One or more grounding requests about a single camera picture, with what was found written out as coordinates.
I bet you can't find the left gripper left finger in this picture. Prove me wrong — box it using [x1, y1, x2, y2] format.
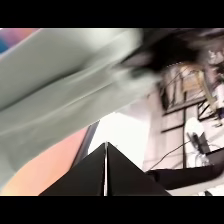
[39, 142, 107, 197]

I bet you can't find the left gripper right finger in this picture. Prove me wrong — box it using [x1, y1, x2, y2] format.
[106, 142, 172, 197]

